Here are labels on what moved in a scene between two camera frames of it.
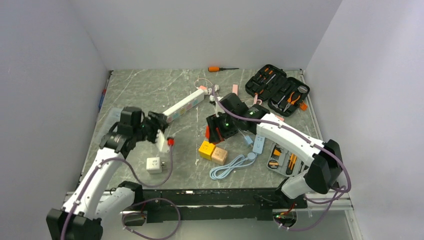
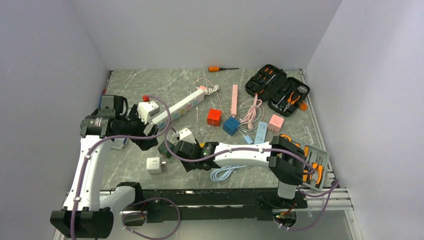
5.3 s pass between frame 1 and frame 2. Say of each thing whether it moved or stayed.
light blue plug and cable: stayed
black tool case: stayed
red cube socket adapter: moved
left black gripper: moved
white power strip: stayed
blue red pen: stayed
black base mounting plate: stayed
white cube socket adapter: stayed
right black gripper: moved
